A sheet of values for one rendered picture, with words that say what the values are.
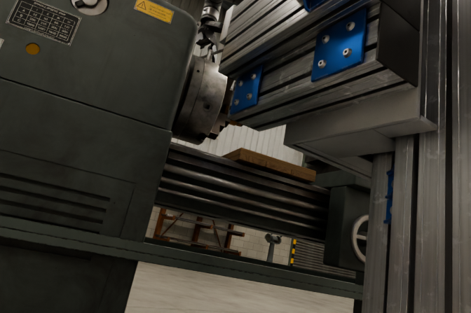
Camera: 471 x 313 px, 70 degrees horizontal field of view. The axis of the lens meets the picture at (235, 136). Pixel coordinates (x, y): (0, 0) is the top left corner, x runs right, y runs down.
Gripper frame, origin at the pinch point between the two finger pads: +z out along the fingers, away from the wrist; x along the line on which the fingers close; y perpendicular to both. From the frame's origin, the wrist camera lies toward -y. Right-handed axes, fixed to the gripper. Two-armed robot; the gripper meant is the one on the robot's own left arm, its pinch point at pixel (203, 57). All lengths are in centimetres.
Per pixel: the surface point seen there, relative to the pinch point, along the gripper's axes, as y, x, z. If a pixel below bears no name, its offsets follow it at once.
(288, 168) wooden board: -33, -20, 44
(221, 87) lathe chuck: -18.6, 5.1, 22.6
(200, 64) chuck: -13.2, 12.2, 16.2
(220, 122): -11.1, -5.6, 29.5
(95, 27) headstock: -7, 46, 25
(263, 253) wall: 491, -844, -11
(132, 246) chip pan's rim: -18, 24, 78
